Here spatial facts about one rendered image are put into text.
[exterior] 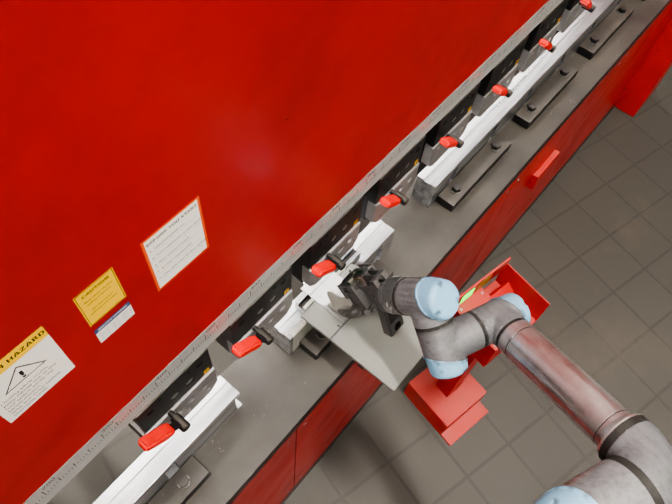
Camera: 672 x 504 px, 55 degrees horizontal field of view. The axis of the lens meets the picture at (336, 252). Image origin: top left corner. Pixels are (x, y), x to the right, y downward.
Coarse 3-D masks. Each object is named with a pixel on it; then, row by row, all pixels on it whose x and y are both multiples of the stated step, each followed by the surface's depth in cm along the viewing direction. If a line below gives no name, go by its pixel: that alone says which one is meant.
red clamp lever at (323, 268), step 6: (330, 258) 121; (336, 258) 121; (318, 264) 115; (324, 264) 116; (330, 264) 117; (336, 264) 119; (342, 264) 120; (312, 270) 114; (318, 270) 113; (324, 270) 114; (330, 270) 117; (318, 276) 114
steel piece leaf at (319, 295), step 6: (330, 276) 148; (336, 276) 149; (324, 282) 148; (330, 282) 148; (336, 282) 148; (318, 288) 147; (324, 288) 147; (330, 288) 147; (336, 288) 147; (312, 294) 146; (318, 294) 146; (324, 294) 146; (336, 294) 146; (342, 294) 146; (318, 300) 145; (324, 300) 145; (324, 306) 144; (330, 312) 144; (342, 318) 143; (348, 318) 143
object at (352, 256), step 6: (348, 252) 152; (354, 252) 153; (360, 252) 152; (342, 258) 151; (348, 258) 152; (354, 258) 152; (348, 264) 151; (336, 270) 151; (306, 294) 146; (300, 300) 145; (306, 300) 146; (300, 306) 145
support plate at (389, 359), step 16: (320, 320) 143; (336, 320) 143; (352, 320) 143; (368, 320) 144; (336, 336) 141; (352, 336) 142; (368, 336) 142; (384, 336) 142; (400, 336) 142; (416, 336) 143; (352, 352) 140; (368, 352) 140; (384, 352) 140; (400, 352) 140; (416, 352) 141; (368, 368) 138; (384, 368) 138; (400, 368) 139; (384, 384) 137
